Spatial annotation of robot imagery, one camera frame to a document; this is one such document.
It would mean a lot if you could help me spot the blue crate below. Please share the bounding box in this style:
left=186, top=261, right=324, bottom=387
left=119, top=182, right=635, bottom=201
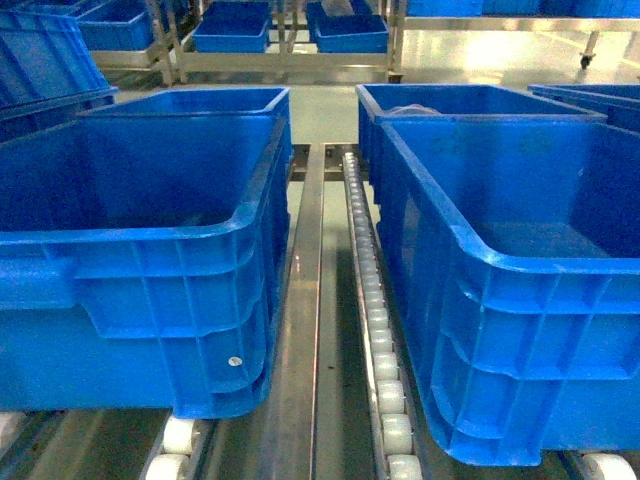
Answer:
left=78, top=86, right=294, bottom=161
left=371, top=120, right=639, bottom=466
left=1, top=115, right=290, bottom=419
left=355, top=84, right=607, bottom=171

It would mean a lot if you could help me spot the white roller track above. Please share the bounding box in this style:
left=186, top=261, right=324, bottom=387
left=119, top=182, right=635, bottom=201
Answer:
left=342, top=152, right=423, bottom=479

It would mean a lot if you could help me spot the stainless steel shelf rack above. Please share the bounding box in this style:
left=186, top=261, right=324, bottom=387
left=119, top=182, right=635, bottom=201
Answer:
left=1, top=144, right=399, bottom=479

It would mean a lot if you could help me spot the blue crate behind right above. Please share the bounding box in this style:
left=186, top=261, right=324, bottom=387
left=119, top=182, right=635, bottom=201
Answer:
left=355, top=84, right=607, bottom=171

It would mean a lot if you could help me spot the blue crate behind left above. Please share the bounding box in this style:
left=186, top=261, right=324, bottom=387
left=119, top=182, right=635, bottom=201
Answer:
left=78, top=86, right=294, bottom=161

